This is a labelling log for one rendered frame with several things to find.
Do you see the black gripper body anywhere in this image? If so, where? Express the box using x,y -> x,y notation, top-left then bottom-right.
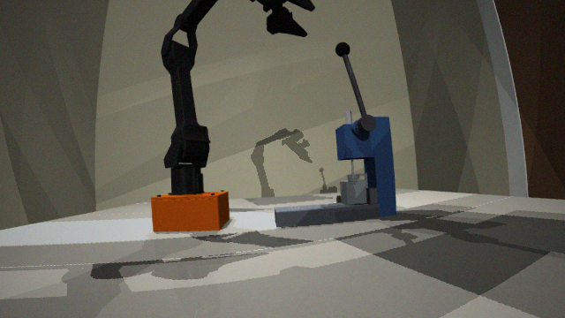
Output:
256,0 -> 289,34

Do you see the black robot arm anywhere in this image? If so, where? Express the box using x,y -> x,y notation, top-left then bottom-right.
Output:
161,0 -> 217,195

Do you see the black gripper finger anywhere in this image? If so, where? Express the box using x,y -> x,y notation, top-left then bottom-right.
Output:
286,0 -> 315,11
275,12 -> 307,37

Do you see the blue arbor press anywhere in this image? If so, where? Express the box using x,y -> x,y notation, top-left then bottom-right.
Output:
275,42 -> 396,227

